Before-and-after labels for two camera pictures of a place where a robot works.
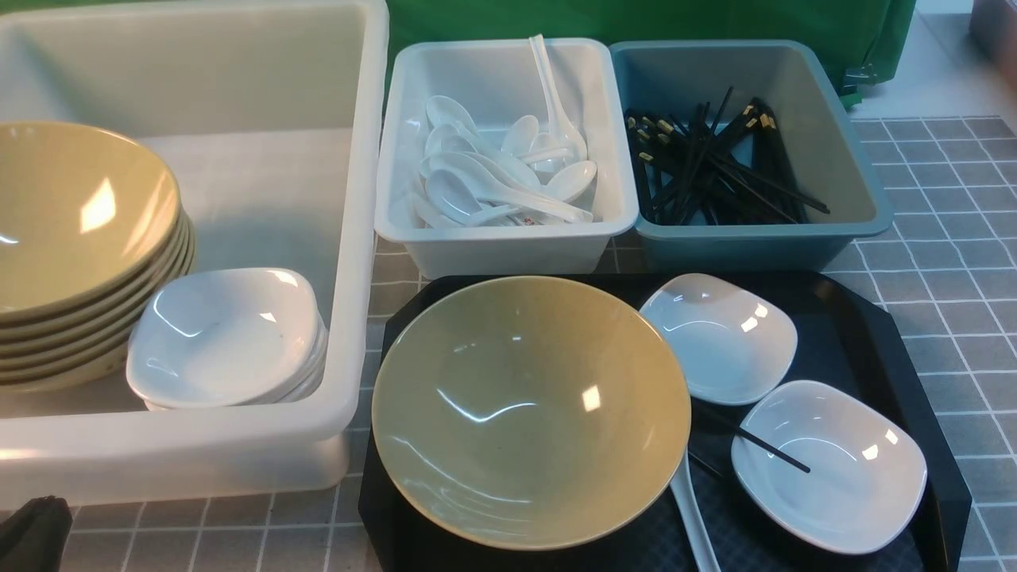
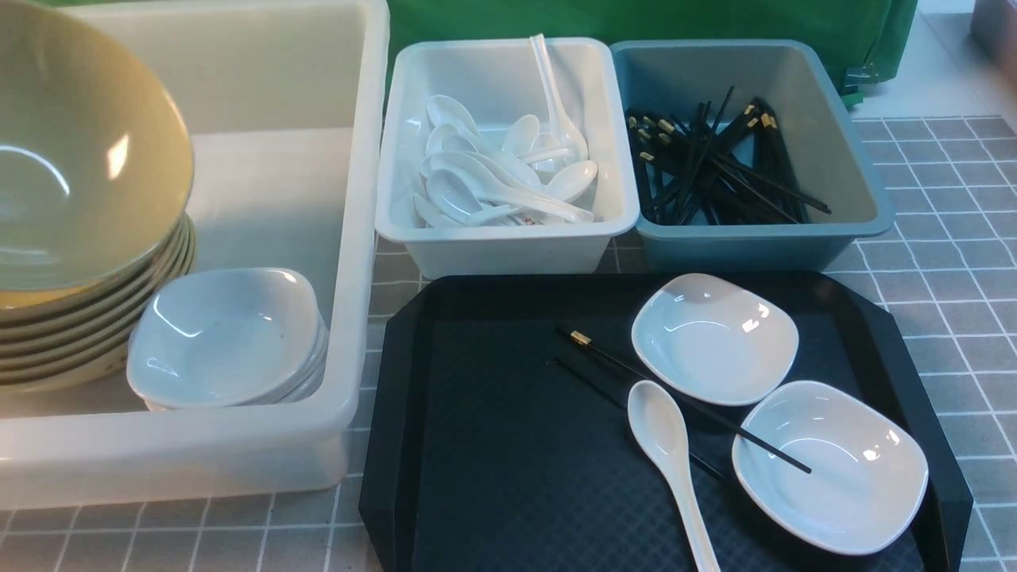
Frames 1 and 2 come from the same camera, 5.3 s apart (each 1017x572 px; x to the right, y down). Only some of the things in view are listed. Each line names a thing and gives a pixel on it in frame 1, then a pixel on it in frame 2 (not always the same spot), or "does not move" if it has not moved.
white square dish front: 868,473 does not move
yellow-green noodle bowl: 531,413 to 96,163
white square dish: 733,346 does not move
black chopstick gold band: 728,423 does not move
